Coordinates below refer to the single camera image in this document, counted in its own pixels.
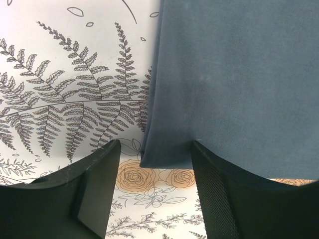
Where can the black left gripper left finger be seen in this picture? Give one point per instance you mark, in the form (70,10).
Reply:
(71,203)

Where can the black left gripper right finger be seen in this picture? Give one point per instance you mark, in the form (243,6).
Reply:
(237,204)

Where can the dark teal t shirt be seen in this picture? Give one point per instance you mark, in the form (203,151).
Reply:
(240,77)

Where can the floral patterned table mat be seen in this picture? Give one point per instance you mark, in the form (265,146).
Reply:
(75,75)

